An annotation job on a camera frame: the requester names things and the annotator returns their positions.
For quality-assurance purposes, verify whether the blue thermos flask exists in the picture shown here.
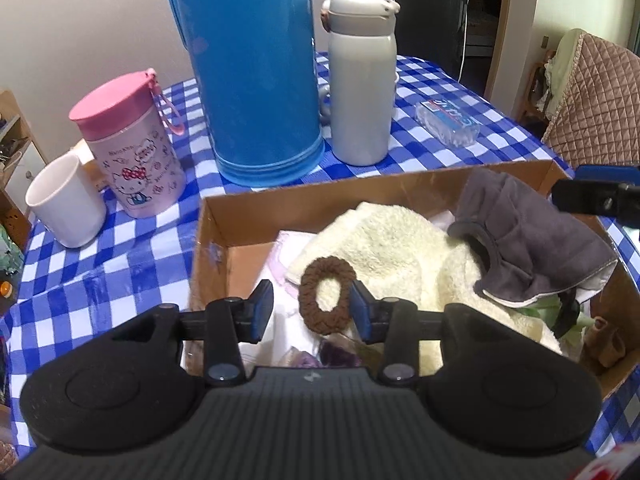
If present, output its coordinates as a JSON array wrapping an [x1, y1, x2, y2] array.
[[160, 0, 326, 187]]

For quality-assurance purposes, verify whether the beige sock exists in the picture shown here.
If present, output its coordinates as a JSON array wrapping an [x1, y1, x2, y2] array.
[[582, 316, 627, 367]]

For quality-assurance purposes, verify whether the white insulated bottle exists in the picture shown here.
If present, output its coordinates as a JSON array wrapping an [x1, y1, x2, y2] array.
[[321, 0, 401, 166]]

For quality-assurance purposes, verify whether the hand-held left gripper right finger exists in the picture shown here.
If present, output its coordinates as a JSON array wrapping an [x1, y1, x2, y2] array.
[[350, 280, 501, 387]]

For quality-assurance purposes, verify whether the cardboard box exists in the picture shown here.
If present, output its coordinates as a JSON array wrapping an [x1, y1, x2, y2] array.
[[187, 160, 640, 401]]

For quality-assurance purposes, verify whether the pink white patterned packet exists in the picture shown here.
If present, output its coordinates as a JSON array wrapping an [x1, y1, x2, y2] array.
[[270, 230, 312, 301]]

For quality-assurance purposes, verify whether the brown quilted chair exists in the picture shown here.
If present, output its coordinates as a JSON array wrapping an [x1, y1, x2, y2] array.
[[542, 30, 640, 168]]

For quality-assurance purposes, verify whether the white mug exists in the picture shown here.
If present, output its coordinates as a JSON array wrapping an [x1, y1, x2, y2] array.
[[25, 153, 107, 249]]

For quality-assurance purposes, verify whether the small tan box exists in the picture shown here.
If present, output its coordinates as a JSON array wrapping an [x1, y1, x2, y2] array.
[[76, 141, 108, 193]]

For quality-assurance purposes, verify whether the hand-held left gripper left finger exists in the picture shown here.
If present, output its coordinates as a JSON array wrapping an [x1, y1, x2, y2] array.
[[107, 279, 276, 387]]

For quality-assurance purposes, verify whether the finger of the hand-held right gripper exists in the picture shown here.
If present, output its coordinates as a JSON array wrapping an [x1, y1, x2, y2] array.
[[575, 163, 640, 182], [551, 178, 640, 226]]

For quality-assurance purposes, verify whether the pink cartoon lidded cup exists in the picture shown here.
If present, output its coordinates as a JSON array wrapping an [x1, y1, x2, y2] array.
[[69, 67, 187, 219]]

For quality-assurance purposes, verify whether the wooden shelf unit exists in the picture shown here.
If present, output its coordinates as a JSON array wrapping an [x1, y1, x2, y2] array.
[[0, 90, 36, 251]]

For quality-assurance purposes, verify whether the red white patterned cloth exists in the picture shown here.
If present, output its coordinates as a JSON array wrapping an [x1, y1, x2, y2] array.
[[575, 442, 640, 480]]

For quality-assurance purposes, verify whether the white cable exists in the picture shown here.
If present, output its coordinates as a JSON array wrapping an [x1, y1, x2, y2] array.
[[459, 0, 474, 81]]

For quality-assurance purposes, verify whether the pale frilled chair cloth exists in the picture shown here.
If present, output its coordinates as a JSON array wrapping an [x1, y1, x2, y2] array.
[[542, 29, 587, 118]]

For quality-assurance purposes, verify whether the brown knit hair tie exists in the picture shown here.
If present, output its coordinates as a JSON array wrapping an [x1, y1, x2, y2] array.
[[298, 256, 357, 335]]

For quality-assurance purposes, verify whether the white face mask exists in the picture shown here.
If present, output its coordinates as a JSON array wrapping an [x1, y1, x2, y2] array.
[[240, 280, 321, 367]]

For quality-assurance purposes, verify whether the yellow towel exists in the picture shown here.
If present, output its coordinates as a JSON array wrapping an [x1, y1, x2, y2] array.
[[285, 201, 563, 376]]

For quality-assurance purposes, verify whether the green microfiber cloth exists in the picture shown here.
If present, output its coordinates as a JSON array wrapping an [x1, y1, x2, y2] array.
[[522, 296, 592, 332]]

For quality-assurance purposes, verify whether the purple velvet scrunchie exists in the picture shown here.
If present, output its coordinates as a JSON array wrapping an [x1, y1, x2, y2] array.
[[280, 340, 383, 368]]

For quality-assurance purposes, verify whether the grey cloth mask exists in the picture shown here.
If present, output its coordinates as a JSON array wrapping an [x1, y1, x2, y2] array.
[[446, 167, 619, 338]]

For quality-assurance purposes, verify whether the clear blue tissue pack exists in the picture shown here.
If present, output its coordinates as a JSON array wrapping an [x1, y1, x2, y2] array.
[[416, 99, 482, 148]]

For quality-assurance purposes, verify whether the dark refrigerator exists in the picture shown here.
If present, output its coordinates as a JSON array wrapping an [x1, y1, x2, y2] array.
[[342, 0, 471, 81]]

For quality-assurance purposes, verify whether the blue checkered tablecloth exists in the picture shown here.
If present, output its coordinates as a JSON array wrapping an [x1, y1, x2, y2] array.
[[0, 52, 640, 461]]

